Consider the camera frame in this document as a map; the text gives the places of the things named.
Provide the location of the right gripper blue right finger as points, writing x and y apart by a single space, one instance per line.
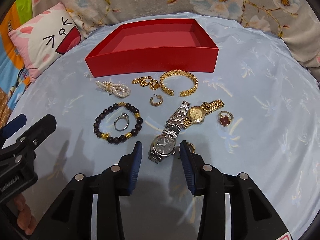
188 166

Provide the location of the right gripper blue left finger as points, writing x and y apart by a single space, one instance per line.
135 161

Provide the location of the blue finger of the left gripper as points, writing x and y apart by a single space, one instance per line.
35 135
13 126

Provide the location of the silver wristwatch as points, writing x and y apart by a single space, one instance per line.
164 145

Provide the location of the left hand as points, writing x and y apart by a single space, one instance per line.
25 220

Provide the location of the gold hoop earring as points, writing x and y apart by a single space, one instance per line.
191 147
156 100

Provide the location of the colourful cartoon bedsheet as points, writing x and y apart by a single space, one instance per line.
14 76

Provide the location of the gold wristwatch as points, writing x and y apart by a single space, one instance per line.
196 114

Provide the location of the gold woven cuff bangle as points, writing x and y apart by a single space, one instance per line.
183 73

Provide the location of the light blue palm sheet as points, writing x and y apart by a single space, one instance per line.
274 136

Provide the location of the pink white cat pillow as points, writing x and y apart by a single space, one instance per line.
45 38

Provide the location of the red cardboard box tray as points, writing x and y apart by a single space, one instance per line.
154 46

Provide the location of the grey floral blanket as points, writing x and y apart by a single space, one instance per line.
292 20

